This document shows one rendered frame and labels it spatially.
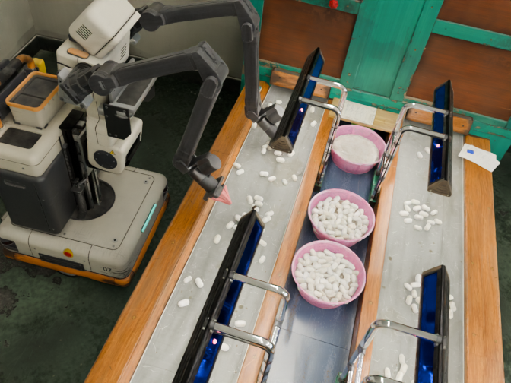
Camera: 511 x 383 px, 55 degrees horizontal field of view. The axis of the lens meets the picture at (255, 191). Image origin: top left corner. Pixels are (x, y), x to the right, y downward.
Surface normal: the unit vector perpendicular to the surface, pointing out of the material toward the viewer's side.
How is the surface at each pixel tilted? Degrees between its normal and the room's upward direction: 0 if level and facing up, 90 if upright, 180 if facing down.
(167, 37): 90
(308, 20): 90
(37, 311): 0
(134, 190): 0
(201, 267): 0
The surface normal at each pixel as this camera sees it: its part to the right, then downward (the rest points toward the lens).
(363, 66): -0.28, 0.69
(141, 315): 0.10, -0.67
